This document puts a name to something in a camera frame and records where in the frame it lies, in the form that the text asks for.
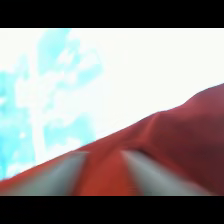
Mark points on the red garment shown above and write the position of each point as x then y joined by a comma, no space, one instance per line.
186,133

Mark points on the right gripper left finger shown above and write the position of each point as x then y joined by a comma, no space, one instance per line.
56,178

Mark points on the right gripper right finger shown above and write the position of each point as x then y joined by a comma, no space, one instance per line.
156,180

